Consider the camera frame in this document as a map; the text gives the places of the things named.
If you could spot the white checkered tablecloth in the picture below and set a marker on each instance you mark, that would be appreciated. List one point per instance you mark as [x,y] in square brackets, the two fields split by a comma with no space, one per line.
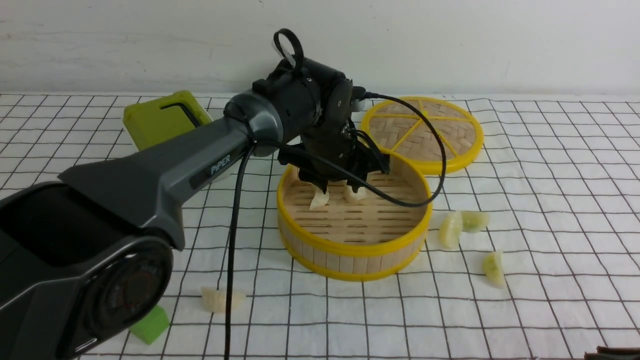
[559,176]

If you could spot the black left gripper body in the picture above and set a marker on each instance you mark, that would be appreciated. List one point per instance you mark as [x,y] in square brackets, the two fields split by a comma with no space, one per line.
[335,139]

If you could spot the white dumpling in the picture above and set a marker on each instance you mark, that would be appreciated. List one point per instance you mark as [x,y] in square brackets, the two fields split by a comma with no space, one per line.
[352,196]
[320,199]
[215,300]

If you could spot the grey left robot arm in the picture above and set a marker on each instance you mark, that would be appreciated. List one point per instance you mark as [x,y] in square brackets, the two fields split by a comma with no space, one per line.
[89,255]

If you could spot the bamboo steamer tray yellow rim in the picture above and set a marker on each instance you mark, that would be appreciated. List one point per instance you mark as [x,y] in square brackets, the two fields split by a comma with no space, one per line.
[347,240]

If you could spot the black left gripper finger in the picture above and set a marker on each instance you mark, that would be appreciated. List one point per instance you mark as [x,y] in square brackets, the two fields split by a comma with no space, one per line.
[358,180]
[319,179]

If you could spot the woven bamboo steamer lid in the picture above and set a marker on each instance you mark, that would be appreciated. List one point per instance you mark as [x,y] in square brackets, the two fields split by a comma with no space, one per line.
[398,129]

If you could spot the green foam cube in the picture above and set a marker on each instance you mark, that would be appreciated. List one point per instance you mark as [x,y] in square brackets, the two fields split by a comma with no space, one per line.
[150,328]

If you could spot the green dumpling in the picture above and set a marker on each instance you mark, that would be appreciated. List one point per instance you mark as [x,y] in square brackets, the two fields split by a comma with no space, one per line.
[474,221]
[492,266]
[450,230]

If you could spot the green white lunch box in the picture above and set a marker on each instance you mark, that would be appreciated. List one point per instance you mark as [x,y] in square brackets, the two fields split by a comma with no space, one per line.
[152,122]

